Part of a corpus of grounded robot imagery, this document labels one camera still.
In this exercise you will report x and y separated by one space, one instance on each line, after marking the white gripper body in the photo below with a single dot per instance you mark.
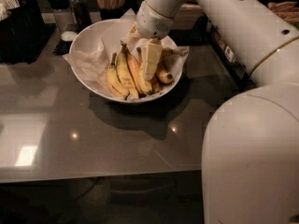
151 22

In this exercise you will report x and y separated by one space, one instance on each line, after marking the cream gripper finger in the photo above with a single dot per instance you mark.
151 54
133 33

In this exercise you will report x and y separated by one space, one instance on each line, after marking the long top yellow banana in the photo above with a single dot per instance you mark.
145 85

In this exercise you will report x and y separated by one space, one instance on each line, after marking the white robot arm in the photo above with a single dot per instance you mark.
250 155

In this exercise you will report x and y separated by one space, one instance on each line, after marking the orange ripe middle banana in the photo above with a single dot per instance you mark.
134 67

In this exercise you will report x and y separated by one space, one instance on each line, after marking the orange ripe banana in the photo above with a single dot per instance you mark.
134 67
156 87

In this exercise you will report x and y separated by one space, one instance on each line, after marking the rightmost spotted yellow banana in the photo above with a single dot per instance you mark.
163 75

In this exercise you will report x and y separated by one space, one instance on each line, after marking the orange ripe right banana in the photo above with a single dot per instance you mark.
156 87

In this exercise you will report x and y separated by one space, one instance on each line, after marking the white bowl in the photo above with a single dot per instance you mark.
85 41

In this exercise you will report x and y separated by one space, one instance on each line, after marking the leftmost yellow banana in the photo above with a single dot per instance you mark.
113 83

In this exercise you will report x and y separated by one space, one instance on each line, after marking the black stir stick cup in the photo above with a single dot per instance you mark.
107 14

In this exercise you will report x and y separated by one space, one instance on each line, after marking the white paper liner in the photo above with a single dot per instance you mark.
90 62

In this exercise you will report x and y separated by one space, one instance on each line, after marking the dark pepper shaker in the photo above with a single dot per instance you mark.
81 13

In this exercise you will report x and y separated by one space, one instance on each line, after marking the clear shaker black lid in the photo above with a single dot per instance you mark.
64 19

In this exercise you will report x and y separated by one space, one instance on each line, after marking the black caddy with packets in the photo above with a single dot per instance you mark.
21 25

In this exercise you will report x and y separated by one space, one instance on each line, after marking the black wire condiment rack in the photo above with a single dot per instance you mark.
236 70

